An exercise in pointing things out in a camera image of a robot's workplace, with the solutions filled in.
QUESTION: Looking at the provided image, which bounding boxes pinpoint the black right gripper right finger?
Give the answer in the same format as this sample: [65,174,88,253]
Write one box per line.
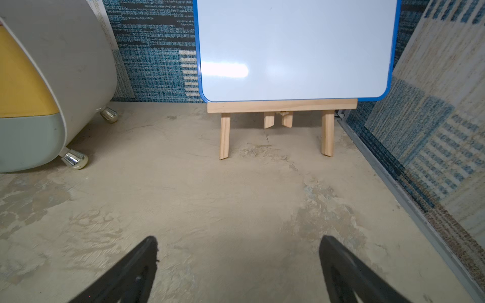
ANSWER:
[319,236,409,302]

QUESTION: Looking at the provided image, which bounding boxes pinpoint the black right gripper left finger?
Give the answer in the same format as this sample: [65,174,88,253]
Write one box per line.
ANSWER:
[70,236,158,302]

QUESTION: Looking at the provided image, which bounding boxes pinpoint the white round drawer cabinet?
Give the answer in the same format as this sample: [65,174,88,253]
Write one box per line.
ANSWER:
[1,1,117,173]

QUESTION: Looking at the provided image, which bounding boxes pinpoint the wooden easel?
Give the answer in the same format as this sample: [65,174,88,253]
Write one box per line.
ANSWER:
[206,98,358,160]

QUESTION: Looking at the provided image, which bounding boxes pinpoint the blue framed whiteboard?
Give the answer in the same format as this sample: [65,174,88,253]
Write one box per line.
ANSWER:
[193,1,401,103]

